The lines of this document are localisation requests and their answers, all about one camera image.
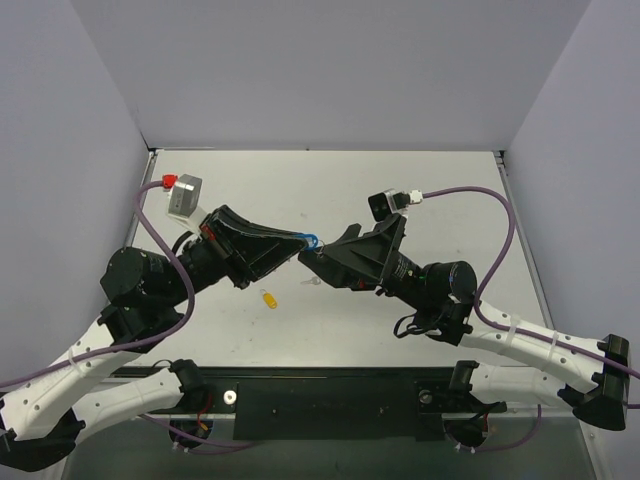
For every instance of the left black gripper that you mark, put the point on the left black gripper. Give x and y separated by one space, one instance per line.
226 247

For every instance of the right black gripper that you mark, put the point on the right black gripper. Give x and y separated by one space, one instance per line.
388 255

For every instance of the silver key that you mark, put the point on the silver key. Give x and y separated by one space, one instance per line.
312 281
319 251

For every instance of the blue key tag with ring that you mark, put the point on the blue key tag with ring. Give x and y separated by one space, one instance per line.
311 240

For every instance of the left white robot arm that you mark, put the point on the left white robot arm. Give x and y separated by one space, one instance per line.
150 297

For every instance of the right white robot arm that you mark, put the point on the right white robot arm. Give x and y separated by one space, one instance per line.
585 375

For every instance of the loose silver key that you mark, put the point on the loose silver key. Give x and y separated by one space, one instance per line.
312 281

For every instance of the yellow key tag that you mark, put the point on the yellow key tag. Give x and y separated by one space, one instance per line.
269 299

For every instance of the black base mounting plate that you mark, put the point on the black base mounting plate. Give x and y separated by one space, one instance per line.
322 403

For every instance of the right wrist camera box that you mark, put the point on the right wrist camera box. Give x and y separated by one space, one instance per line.
388 202

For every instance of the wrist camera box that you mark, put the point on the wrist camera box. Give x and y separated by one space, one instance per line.
388 202
183 202

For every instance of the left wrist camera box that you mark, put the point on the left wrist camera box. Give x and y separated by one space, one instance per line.
183 202

